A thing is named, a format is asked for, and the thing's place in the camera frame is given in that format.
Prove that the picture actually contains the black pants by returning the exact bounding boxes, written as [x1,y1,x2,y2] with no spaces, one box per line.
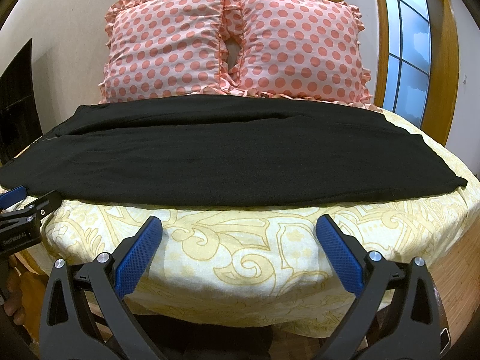
[1,95,467,207]

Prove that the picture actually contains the dark bedside cabinet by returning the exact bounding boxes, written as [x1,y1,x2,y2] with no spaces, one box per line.
[0,38,42,165]

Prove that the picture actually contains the yellow floral bed sheet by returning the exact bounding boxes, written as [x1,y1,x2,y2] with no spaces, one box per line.
[31,112,479,337]

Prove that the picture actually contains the left pink polka-dot pillow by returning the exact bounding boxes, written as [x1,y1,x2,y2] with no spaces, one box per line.
[99,0,233,103]

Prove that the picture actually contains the pink polka-dot pillow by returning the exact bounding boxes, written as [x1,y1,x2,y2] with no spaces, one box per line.
[99,0,233,103]
[222,0,371,104]

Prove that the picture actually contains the wooden framed window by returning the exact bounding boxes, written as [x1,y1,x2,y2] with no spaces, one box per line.
[374,0,460,145]

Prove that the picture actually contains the right pink polka-dot pillow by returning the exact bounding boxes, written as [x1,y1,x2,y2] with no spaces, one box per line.
[222,0,371,104]

